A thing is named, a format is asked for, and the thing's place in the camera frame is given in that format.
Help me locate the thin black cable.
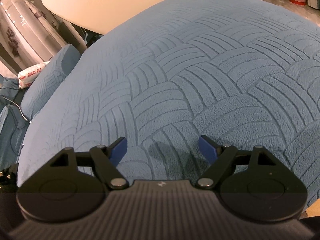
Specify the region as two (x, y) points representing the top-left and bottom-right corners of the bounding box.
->
(0, 87), (33, 124)

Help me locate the white printed package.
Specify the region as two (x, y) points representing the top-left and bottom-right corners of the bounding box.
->
(17, 61), (49, 89)

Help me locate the blue textured fleece cover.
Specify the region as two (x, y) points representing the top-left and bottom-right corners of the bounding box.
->
(18, 0), (319, 205)

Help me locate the blue fleece armrest cushion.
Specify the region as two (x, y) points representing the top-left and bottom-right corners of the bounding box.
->
(20, 44), (81, 121)

